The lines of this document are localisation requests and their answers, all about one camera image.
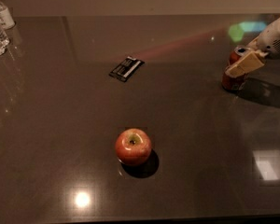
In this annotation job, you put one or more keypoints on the black snack bar packet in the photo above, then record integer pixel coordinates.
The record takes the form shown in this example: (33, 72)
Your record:
(126, 68)

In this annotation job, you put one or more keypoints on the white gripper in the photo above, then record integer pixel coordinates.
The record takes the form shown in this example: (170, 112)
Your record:
(272, 42)

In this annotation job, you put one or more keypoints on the red apple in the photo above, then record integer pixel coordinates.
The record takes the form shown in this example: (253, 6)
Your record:
(133, 147)

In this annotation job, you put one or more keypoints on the clear water bottle white label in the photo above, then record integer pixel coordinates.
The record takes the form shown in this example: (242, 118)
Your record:
(6, 19)

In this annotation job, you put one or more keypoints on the red coke can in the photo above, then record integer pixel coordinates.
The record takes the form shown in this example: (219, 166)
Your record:
(236, 70)

